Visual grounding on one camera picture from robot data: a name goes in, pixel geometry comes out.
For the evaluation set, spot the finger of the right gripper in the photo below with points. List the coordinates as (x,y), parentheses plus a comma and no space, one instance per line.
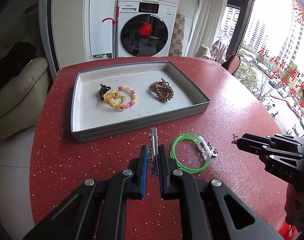
(275,140)
(259,148)

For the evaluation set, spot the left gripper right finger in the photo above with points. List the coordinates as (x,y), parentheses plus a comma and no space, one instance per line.
(209,209)

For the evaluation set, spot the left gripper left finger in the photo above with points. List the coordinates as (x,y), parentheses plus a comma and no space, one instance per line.
(96,209)

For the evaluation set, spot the silver heart charm jewelry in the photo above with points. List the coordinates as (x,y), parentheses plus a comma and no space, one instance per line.
(213,150)

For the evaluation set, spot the silver alligator hair clip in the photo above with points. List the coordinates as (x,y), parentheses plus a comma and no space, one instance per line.
(154,152)

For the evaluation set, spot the black claw hair clip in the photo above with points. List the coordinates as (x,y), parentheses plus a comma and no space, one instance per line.
(103,90)

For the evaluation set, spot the grey jewelry tray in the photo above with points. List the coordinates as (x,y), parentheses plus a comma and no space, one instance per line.
(143,94)

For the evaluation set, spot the right hand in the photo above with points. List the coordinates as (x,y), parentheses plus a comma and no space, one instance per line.
(294,208)

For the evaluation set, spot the brown wooden chair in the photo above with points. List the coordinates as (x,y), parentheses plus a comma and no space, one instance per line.
(232,64)

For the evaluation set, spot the checkered cloth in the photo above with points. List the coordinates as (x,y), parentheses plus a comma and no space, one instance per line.
(176,45)

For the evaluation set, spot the cream leather sofa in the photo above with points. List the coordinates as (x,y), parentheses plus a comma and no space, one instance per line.
(22,98)

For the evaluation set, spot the white curtain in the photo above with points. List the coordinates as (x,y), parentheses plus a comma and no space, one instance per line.
(206,24)

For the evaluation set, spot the white washing machine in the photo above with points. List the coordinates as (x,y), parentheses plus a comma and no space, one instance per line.
(145,27)

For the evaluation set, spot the black garment on sofa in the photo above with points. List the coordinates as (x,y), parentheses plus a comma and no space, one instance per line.
(17,58)

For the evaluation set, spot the white cabinet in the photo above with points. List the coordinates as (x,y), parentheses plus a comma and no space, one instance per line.
(102,12)

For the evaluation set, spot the red handled mop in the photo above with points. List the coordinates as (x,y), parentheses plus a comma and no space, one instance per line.
(114,32)

